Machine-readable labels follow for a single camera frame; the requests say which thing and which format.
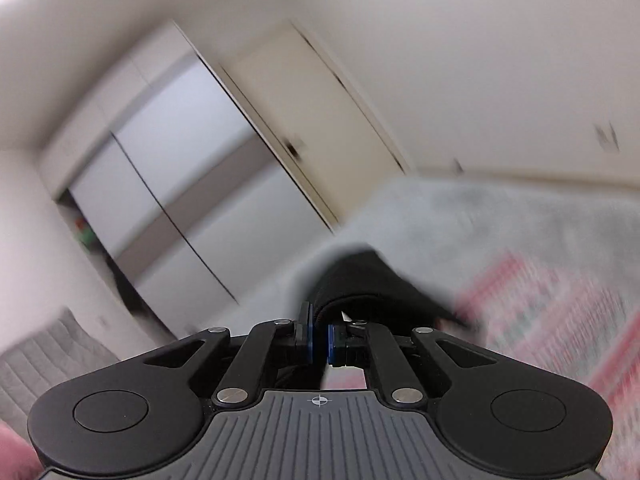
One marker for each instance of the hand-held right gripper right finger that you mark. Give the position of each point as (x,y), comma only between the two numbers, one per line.
(332,345)

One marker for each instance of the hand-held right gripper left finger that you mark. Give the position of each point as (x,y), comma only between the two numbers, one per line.
(310,342)

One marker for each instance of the black pants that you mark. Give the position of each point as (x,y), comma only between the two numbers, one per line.
(365,280)

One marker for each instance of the light grey bed cover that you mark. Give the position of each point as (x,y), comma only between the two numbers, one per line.
(450,215)

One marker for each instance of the red green patterned blanket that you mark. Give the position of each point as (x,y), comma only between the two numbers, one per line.
(545,320)

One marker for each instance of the white sliding door wardrobe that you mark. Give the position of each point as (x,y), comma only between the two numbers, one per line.
(165,175)

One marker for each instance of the cream room door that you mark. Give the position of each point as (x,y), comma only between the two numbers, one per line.
(305,100)

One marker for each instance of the colourful items inside wardrobe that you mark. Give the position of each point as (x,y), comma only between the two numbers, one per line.
(82,230)

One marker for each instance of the grey quilted mat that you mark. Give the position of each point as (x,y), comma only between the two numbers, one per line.
(40,355)

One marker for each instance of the pink cloth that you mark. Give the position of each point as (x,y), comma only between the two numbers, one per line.
(15,452)

